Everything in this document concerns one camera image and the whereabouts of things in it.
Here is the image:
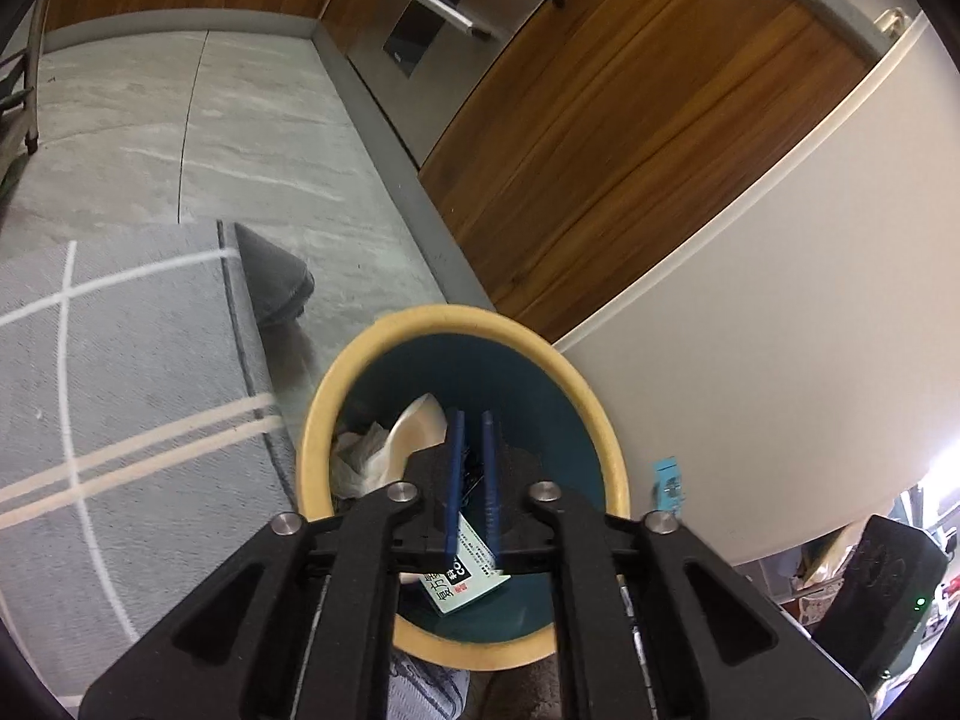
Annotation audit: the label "green white medicine box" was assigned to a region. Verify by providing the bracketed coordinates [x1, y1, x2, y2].
[418, 515, 511, 614]

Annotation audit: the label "red patterned paper cup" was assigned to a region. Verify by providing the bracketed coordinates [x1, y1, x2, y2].
[363, 394, 448, 494]

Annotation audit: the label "white tissue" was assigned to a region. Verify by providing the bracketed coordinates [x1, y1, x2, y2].
[331, 422, 389, 500]

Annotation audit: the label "wooden kitchen cabinets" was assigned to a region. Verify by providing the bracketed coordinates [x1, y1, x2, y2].
[52, 0, 890, 340]

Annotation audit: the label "teal bin with yellow rim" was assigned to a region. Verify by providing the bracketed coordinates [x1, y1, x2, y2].
[296, 304, 631, 671]

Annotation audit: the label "stainless steel shelf rack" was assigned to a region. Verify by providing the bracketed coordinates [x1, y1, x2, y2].
[2, 0, 49, 177]

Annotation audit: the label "steel drawer oven unit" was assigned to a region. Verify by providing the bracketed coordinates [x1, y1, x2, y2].
[347, 0, 544, 164]

